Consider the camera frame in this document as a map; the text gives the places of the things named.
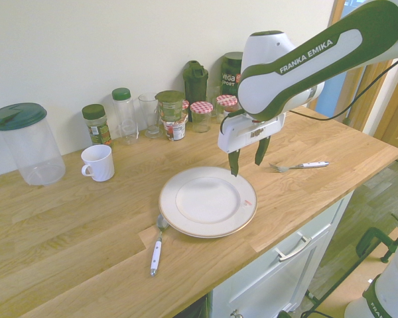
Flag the white-handled metal spoon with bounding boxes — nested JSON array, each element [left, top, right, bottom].
[[149, 213, 170, 278]]

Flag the green black clamp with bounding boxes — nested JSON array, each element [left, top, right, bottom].
[[355, 227, 398, 264]]

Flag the large clear green-lidded container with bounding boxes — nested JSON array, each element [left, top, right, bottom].
[[0, 101, 66, 187]]

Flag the green-labelled plastic tub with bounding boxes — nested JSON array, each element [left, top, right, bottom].
[[155, 90, 186, 123]]

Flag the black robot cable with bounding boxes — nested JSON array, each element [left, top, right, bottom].
[[287, 56, 398, 122]]

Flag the white-handled metal fork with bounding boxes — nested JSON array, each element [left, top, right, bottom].
[[268, 160, 330, 174]]

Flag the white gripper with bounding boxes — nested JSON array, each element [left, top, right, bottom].
[[218, 111, 288, 176]]

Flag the tall clear drinking glass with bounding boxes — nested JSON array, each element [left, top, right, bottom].
[[138, 92, 164, 139]]

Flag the wooden door frame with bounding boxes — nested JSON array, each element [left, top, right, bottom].
[[328, 0, 398, 144]]

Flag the white gold-rimmed plate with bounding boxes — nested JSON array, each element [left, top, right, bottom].
[[158, 166, 258, 239]]

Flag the metal drawer handle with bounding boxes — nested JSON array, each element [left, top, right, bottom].
[[273, 231, 312, 262]]

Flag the clear green-capped bottle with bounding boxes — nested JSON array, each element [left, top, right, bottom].
[[111, 87, 140, 146]]

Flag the dark Vega Sport tub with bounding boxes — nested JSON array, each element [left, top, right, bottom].
[[220, 51, 245, 97]]

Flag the dark-lidded spice jar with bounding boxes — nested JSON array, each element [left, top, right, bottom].
[[81, 103, 114, 149]]

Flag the small clear glass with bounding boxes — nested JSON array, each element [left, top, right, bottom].
[[206, 85, 222, 117]]

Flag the white plastic mug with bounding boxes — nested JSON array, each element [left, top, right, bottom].
[[80, 144, 115, 183]]

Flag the white red-labelled yogurt cup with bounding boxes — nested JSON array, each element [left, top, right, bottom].
[[161, 114, 189, 142]]

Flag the dark green shaker bottle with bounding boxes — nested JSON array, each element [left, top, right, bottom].
[[182, 60, 209, 104]]

